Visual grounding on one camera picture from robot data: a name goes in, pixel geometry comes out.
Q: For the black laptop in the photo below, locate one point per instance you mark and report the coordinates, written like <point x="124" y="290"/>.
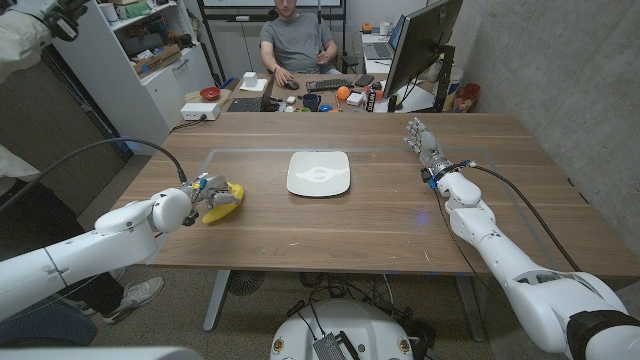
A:
<point x="245" y="104"/>

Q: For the standing person white shirt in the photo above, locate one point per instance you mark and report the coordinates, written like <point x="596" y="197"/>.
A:
<point x="30" y="220"/>

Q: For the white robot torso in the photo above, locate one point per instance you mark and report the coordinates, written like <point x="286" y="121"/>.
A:
<point x="100" y="354"/>

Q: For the black phone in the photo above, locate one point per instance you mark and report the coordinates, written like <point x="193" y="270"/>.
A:
<point x="364" y="80"/>

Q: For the white shelf cabinet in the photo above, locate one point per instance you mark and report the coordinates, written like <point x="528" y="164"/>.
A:
<point x="125" y="90"/>

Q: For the grey table leg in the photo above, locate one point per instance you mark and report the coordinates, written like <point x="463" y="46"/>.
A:
<point x="470" y="310"/>
<point x="217" y="300"/>

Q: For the white cup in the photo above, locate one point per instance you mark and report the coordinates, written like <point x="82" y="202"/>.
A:
<point x="384" y="28"/>

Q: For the brown cardboard box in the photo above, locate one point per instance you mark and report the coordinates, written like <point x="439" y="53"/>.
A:
<point x="157" y="60"/>

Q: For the orange ball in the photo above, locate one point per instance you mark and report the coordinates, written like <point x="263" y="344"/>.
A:
<point x="343" y="92"/>

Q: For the yellow toy banana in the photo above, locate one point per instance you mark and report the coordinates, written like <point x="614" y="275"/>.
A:
<point x="220" y="214"/>

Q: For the small white box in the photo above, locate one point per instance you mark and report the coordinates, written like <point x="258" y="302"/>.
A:
<point x="355" y="99"/>

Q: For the seated person grey shirt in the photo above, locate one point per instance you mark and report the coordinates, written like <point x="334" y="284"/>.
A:
<point x="297" y="42"/>

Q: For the small orange object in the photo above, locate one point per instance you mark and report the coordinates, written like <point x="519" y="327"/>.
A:
<point x="367" y="27"/>

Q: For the dark blue mug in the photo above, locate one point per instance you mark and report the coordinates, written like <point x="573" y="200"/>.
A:
<point x="311" y="101"/>

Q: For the black computer mouse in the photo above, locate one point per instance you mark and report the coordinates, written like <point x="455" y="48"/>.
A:
<point x="292" y="85"/>

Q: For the white jar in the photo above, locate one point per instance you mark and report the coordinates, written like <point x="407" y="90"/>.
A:
<point x="107" y="12"/>

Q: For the black monitor stand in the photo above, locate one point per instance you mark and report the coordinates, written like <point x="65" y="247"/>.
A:
<point x="445" y="80"/>

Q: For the black white printed box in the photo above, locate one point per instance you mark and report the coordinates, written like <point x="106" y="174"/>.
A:
<point x="371" y="100"/>

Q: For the black grabber stick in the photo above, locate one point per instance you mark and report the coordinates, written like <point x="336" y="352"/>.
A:
<point x="320" y="30"/>

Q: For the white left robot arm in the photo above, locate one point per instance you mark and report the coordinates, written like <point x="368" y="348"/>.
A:
<point x="100" y="250"/>

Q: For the black keyboard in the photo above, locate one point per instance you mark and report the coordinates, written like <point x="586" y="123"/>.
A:
<point x="329" y="84"/>

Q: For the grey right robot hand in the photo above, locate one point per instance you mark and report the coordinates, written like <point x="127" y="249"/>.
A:
<point x="429" y="145"/>

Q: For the round black fan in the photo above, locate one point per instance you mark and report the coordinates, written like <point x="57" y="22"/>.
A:
<point x="245" y="281"/>

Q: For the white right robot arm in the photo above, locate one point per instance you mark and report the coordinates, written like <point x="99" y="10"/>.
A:
<point x="525" y="285"/>

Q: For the silver laptop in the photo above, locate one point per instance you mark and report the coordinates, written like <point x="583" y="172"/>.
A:
<point x="382" y="49"/>

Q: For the white paper plate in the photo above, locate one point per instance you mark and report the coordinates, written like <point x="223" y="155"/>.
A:
<point x="318" y="175"/>

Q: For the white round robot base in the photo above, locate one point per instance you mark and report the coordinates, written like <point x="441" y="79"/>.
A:
<point x="360" y="325"/>

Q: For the grey finned box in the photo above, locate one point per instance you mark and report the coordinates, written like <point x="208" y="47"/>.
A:
<point x="327" y="347"/>

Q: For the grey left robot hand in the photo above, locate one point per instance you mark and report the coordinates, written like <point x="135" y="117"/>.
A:
<point x="215" y="190"/>

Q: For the black computer monitor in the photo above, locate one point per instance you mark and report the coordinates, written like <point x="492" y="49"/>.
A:
<point x="425" y="40"/>

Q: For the white power box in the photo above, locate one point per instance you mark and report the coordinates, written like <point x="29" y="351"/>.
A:
<point x="200" y="111"/>

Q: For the white cube box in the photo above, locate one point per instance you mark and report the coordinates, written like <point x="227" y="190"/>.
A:
<point x="249" y="79"/>

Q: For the green box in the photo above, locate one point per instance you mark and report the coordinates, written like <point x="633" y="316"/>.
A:
<point x="136" y="8"/>

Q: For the red bowl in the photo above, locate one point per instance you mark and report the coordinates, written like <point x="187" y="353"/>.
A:
<point x="210" y="93"/>

